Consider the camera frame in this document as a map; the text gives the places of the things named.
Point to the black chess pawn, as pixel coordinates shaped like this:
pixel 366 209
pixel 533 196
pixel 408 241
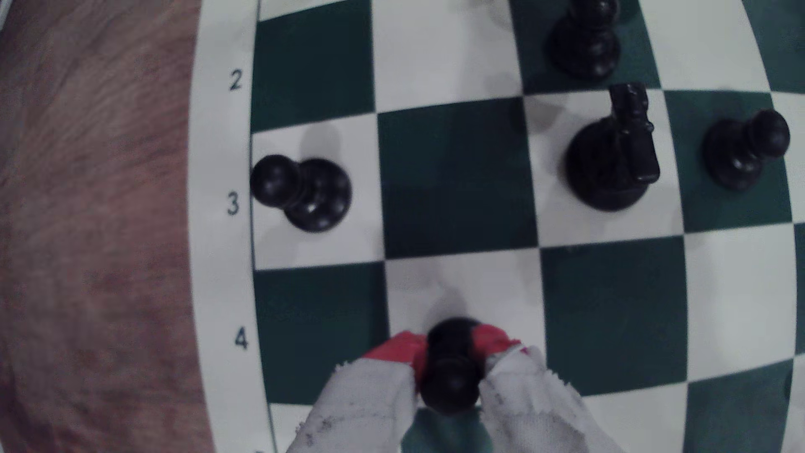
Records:
pixel 742 150
pixel 305 192
pixel 588 41
pixel 450 368

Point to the green and white chessboard mat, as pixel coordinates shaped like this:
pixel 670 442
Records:
pixel 453 176

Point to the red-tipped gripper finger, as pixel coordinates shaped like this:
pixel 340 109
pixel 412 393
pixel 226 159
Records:
pixel 534 409
pixel 365 409

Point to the black chess knight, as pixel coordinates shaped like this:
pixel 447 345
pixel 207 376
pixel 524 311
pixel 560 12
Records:
pixel 613 160

